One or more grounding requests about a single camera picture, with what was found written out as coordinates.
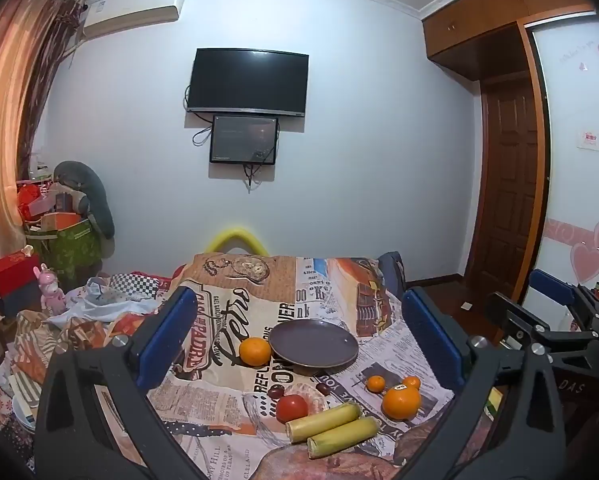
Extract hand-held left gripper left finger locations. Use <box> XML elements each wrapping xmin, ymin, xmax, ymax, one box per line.
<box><xmin>34</xmin><ymin>285</ymin><xmax>200</xmax><ymax>480</ymax></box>

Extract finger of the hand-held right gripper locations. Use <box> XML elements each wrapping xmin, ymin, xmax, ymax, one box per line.
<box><xmin>485</xmin><ymin>291</ymin><xmax>550</xmax><ymax>348</ymax></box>
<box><xmin>529</xmin><ymin>269</ymin><xmax>597</xmax><ymax>318</ymax></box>

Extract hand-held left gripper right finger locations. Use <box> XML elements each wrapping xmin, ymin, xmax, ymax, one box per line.
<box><xmin>402</xmin><ymin>286</ymin><xmax>566</xmax><ymax>480</ymax></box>

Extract large orange with white sticker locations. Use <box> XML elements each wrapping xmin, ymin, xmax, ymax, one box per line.
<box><xmin>382</xmin><ymin>384</ymin><xmax>422</xmax><ymax>421</ymax></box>

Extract plain large orange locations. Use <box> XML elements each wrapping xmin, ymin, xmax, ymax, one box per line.
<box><xmin>238</xmin><ymin>337</ymin><xmax>272</xmax><ymax>367</ymax></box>

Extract dark purple round plate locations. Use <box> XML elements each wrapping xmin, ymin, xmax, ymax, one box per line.
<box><xmin>268</xmin><ymin>319</ymin><xmax>359</xmax><ymax>371</ymax></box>

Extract peeled pomelo segment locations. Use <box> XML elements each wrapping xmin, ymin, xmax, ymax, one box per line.
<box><xmin>282</xmin><ymin>382</ymin><xmax>328</xmax><ymax>418</ymax></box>

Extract yellow corn cob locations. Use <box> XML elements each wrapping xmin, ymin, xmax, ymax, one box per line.
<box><xmin>307</xmin><ymin>416</ymin><xmax>379</xmax><ymax>459</ymax></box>
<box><xmin>286</xmin><ymin>402</ymin><xmax>363</xmax><ymax>443</ymax></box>

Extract red tomato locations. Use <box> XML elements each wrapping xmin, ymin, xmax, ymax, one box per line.
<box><xmin>276</xmin><ymin>394</ymin><xmax>309</xmax><ymax>423</ymax></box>

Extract black white checkered cloth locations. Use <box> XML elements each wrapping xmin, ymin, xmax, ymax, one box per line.
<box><xmin>110</xmin><ymin>271</ymin><xmax>173</xmax><ymax>301</ymax></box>

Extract white crumpled cloth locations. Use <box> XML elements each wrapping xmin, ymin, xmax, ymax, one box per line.
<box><xmin>47</xmin><ymin>277</ymin><xmax>155</xmax><ymax>331</ymax></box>

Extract white wardrobe door with hearts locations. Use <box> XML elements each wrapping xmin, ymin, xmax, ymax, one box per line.
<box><xmin>527</xmin><ymin>10</ymin><xmax>599</xmax><ymax>331</ymax></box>

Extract newspaper print tablecloth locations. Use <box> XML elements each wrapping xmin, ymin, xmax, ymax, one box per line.
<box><xmin>100</xmin><ymin>252</ymin><xmax>485</xmax><ymax>480</ymax></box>

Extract brown wooden door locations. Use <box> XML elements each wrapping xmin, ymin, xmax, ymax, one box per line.
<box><xmin>462</xmin><ymin>25</ymin><xmax>551</xmax><ymax>311</ymax></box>

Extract yellow foam tube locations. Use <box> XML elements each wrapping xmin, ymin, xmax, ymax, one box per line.
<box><xmin>204</xmin><ymin>227</ymin><xmax>270</xmax><ymax>256</ymax></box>

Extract green patterned bag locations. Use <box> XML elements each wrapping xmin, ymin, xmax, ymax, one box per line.
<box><xmin>24</xmin><ymin>217</ymin><xmax>103</xmax><ymax>283</ymax></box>

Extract pink bunny toy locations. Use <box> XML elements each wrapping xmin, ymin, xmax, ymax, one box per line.
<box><xmin>34</xmin><ymin>262</ymin><xmax>66</xmax><ymax>317</ymax></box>

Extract brown fuzzy blanket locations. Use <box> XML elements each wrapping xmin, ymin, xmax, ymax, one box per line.
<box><xmin>262</xmin><ymin>427</ymin><xmax>480</xmax><ymax>480</ymax></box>

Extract grey plush toy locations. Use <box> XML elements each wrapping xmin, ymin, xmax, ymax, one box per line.
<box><xmin>54</xmin><ymin>161</ymin><xmax>115</xmax><ymax>240</ymax></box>

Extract orange cardboard box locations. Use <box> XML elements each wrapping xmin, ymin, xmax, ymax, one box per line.
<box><xmin>42</xmin><ymin>212</ymin><xmax>83</xmax><ymax>233</ymax></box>

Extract red gift box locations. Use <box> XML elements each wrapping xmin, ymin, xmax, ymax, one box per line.
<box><xmin>0</xmin><ymin>252</ymin><xmax>41</xmax><ymax>301</ymax></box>

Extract floral printed bedsheet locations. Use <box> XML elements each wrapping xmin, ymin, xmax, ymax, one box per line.
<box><xmin>0</xmin><ymin>310</ymin><xmax>130</xmax><ymax>480</ymax></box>

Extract brown wooden overhead cabinet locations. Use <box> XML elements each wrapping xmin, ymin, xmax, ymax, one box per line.
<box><xmin>422</xmin><ymin>0</ymin><xmax>597</xmax><ymax>81</ymax></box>

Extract sheer pink curtain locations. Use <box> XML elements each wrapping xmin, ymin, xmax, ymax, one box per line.
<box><xmin>0</xmin><ymin>0</ymin><xmax>55</xmax><ymax>281</ymax></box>

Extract dark patterned curtain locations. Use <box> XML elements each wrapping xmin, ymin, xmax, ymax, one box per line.
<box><xmin>17</xmin><ymin>0</ymin><xmax>85</xmax><ymax>181</ymax></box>

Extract black monitor cables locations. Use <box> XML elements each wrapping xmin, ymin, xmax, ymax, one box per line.
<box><xmin>192</xmin><ymin>127</ymin><xmax>280</xmax><ymax>193</ymax></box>

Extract small black wall monitor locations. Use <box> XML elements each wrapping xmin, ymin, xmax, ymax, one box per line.
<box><xmin>210</xmin><ymin>115</ymin><xmax>279</xmax><ymax>166</ymax></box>

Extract black wall television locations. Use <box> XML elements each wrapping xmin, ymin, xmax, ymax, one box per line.
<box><xmin>186</xmin><ymin>48</ymin><xmax>309</xmax><ymax>118</ymax></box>

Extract white wall air conditioner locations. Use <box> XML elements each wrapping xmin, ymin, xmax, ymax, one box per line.
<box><xmin>82</xmin><ymin>0</ymin><xmax>188</xmax><ymax>39</ymax></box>

